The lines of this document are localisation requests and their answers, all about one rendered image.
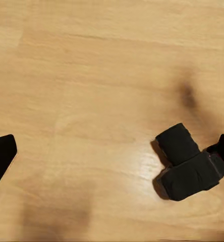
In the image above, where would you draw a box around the digital camera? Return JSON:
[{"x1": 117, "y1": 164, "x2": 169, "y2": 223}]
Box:
[{"x1": 155, "y1": 123, "x2": 224, "y2": 202}]

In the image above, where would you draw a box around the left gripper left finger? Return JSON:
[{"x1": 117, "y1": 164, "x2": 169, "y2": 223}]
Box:
[{"x1": 0, "y1": 134, "x2": 17, "y2": 180}]

